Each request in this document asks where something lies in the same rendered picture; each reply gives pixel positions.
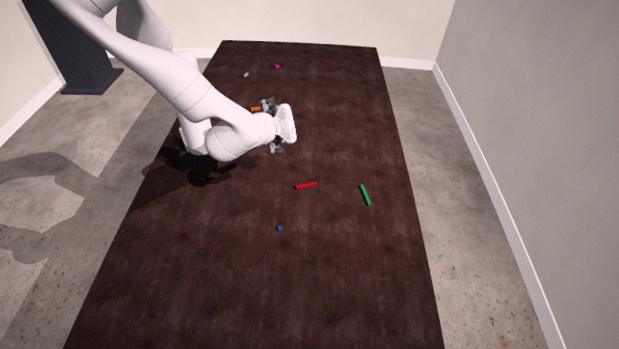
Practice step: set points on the green rod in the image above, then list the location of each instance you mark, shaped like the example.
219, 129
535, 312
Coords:
365, 195

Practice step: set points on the red rod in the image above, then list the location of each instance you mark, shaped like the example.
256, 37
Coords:
298, 187

